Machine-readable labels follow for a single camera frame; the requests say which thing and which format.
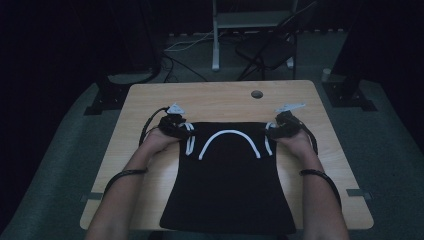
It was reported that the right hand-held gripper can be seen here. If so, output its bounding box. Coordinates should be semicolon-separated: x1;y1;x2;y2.
266;102;307;141

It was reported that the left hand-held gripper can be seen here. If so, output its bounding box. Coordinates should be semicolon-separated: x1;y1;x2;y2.
157;102;196;141

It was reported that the black tank top white trim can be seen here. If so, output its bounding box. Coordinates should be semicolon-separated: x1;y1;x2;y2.
159;121;297;235

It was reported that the person's left hand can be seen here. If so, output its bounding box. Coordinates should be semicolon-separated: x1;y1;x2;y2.
142;127;183;157

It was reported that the person's right hand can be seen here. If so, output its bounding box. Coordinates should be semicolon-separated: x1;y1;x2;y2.
274;129;317;161

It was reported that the black stand base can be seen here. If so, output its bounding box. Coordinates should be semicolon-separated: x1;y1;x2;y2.
321;78;378;112
83;73;134;116

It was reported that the black folding chair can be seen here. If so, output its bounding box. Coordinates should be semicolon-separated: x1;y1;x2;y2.
234;33;298;81

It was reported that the white metal stand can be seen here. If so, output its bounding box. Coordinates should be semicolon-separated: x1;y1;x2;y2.
211;0;299;72

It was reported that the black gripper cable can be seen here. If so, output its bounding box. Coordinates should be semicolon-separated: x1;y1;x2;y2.
297;119;343;208
102;105;170;198

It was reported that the black floor cable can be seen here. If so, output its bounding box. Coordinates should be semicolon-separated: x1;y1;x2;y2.
161;53;209;84

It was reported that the white floor cable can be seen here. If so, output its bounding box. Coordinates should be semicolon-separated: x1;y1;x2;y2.
163;31;214;53

